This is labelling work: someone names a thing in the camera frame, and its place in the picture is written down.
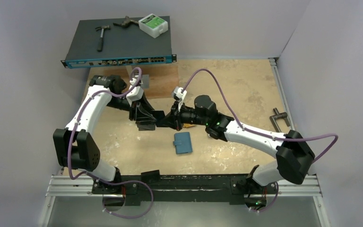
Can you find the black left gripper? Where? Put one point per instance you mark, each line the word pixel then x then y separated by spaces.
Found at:
pixel 141 109

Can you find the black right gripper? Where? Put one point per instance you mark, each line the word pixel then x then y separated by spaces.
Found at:
pixel 177 114

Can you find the orange credit card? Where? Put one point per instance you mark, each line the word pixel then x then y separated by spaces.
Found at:
pixel 188 125

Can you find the blue leather card holder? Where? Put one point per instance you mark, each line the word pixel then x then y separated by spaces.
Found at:
pixel 182 143

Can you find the black credit card stack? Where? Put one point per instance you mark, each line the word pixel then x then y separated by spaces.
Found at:
pixel 146 125

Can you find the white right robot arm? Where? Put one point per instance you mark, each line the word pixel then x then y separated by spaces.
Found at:
pixel 293 156

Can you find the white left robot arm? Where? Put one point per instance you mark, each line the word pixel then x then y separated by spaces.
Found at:
pixel 75 147

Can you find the brown wooden board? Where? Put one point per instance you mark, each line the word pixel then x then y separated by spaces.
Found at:
pixel 162 80

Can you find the black block on base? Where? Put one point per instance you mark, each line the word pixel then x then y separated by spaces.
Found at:
pixel 150 176

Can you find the white green plastic box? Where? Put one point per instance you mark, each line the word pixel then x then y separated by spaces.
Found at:
pixel 155 26

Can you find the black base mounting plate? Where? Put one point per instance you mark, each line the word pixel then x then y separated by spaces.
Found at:
pixel 235 189

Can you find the dark metal clamp tool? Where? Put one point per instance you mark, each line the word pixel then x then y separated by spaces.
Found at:
pixel 127 22

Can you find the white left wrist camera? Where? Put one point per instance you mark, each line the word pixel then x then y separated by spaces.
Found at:
pixel 135 91

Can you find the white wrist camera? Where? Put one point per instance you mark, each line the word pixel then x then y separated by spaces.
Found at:
pixel 179 94
pixel 135 91

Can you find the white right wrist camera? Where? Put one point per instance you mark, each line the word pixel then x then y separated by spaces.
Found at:
pixel 179 94

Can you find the grey metal stand bracket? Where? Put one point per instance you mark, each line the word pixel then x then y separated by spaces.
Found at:
pixel 144 81

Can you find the blue network switch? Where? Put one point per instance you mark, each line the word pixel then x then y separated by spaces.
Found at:
pixel 122 46

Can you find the black handled hammer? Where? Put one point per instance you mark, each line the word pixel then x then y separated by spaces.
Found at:
pixel 101 38

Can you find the grey metal pipe handle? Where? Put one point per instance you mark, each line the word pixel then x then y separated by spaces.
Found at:
pixel 278 116

